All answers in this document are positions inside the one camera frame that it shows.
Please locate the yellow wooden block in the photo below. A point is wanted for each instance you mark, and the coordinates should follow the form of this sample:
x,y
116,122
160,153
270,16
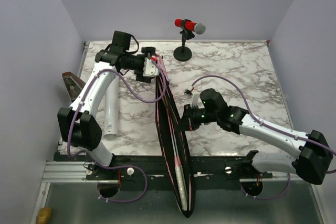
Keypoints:
x,y
43,216

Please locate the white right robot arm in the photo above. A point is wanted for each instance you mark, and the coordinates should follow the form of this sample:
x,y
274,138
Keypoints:
x,y
305,154

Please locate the pink racket bag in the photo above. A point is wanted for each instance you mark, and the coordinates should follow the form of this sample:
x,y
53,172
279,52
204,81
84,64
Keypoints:
x,y
167,102

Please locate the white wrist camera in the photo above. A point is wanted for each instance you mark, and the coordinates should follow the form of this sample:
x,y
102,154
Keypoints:
x,y
150,69
193,95

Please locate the white shuttlecock tube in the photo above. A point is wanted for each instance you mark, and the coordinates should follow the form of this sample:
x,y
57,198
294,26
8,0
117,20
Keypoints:
x,y
111,110

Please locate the black microphone stand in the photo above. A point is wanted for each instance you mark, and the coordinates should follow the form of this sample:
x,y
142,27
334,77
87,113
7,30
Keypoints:
x,y
183,53

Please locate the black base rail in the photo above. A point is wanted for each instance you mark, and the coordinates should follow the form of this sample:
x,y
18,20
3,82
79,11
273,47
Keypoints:
x,y
210,172

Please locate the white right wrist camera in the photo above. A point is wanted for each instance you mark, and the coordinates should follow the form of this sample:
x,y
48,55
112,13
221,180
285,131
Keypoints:
x,y
193,95

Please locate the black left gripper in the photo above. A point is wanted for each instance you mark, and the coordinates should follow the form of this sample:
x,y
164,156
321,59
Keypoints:
x,y
147,52

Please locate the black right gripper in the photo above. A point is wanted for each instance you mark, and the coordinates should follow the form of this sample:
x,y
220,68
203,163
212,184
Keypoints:
x,y
188,123

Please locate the red microphone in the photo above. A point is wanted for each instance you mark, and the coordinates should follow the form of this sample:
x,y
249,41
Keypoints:
x,y
198,28

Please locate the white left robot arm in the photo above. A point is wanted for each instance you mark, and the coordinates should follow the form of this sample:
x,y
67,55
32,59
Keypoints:
x,y
77,123

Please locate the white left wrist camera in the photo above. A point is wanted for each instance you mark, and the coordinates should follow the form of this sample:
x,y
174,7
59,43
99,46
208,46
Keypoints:
x,y
150,69

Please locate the brown wooden metronome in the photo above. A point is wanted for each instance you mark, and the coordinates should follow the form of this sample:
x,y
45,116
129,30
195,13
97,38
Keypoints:
x,y
74,85

